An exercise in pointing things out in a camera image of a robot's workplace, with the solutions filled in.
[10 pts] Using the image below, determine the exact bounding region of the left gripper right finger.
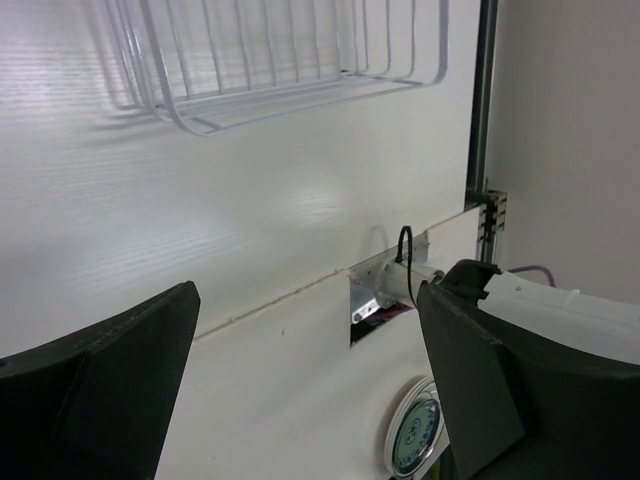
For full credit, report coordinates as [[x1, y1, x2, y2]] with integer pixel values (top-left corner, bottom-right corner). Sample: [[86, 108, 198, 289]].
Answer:
[[417, 284, 639, 479]]

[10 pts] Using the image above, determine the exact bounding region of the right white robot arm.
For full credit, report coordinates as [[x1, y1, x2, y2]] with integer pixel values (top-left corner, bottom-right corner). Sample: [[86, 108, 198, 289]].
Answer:
[[375, 260, 639, 345]]

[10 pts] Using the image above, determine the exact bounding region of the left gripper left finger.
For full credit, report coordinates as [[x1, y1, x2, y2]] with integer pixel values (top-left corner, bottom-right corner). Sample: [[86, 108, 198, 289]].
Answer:
[[1, 281, 201, 479]]

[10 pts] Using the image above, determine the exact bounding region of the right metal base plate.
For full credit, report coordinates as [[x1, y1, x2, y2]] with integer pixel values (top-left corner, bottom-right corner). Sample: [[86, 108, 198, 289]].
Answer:
[[348, 226, 444, 325]]

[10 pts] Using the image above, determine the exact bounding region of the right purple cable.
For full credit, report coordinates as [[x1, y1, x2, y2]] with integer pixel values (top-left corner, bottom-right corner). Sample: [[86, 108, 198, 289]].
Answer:
[[509, 263, 557, 287]]

